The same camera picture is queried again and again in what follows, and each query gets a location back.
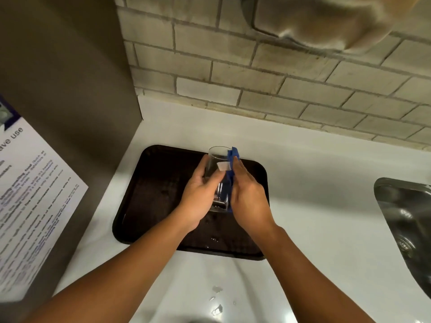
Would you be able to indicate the person's right hand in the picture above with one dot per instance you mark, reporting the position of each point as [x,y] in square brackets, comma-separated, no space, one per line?
[251,205]

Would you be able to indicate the person's left hand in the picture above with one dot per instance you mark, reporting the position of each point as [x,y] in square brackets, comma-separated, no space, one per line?
[195,201]

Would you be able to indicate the person's left thumb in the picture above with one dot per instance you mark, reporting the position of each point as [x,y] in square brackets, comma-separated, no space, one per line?
[201,167]

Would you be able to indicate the person's right fingers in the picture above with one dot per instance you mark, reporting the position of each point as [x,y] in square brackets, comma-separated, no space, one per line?
[239,173]

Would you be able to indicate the blue cleaning cloth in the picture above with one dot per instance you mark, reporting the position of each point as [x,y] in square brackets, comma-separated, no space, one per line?
[231,154]

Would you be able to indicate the clear drinking glass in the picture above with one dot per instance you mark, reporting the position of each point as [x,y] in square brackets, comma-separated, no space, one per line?
[219,158]

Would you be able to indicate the person's left forearm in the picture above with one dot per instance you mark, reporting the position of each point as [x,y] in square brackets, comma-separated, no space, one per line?
[128,279]

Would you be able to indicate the person's right forearm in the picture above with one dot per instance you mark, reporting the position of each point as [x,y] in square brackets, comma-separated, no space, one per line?
[303,279]

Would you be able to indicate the dark brown plastic tray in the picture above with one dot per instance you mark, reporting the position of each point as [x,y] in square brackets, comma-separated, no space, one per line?
[155,198]

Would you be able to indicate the grey-brown cabinet side panel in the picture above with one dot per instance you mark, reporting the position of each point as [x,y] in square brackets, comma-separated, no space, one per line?
[67,80]

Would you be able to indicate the stainless steel sink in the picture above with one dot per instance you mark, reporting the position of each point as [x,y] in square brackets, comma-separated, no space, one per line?
[409,211]

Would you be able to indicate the white printed paper notice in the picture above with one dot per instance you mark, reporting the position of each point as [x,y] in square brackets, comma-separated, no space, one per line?
[30,205]

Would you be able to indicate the metal sink drain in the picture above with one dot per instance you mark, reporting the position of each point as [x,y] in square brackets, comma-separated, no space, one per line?
[403,245]

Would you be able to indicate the beige wall-mounted dispenser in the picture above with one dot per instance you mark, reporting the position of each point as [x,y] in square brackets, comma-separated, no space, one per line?
[323,20]

